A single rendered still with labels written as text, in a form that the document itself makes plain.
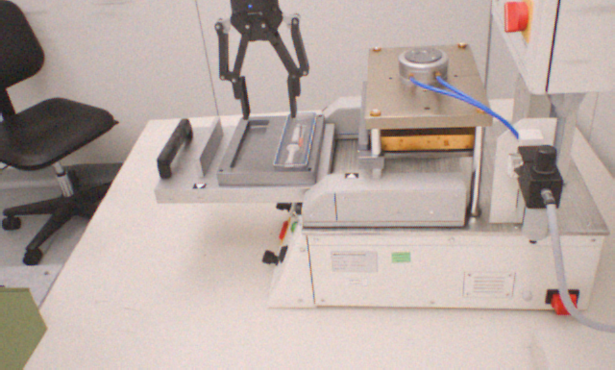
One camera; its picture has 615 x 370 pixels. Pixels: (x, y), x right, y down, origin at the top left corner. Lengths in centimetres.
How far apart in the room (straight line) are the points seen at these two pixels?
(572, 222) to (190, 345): 64
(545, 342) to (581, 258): 14
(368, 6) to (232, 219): 139
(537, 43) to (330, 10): 172
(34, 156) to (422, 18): 160
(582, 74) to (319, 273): 50
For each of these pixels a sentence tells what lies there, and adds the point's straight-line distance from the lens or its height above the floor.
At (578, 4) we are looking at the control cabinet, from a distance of 78.
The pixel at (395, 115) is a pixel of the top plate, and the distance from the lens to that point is 84.
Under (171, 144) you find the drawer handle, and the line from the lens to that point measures 106.
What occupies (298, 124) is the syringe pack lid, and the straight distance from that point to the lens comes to 106.
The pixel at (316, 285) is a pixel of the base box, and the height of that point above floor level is 81.
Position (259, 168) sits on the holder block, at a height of 100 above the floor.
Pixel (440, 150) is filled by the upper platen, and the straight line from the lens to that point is 92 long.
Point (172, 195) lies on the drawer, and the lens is 101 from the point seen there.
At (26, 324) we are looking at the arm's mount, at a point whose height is 80.
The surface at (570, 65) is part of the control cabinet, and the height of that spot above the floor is 119.
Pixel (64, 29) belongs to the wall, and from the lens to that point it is 273.
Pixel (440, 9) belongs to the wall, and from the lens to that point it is 248.
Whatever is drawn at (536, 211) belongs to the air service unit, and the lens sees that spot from 80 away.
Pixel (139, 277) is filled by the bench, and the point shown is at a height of 75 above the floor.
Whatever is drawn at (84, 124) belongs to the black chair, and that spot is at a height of 49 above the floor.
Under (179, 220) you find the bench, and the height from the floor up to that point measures 75.
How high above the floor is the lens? 151
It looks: 32 degrees down
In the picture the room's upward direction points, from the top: 6 degrees counter-clockwise
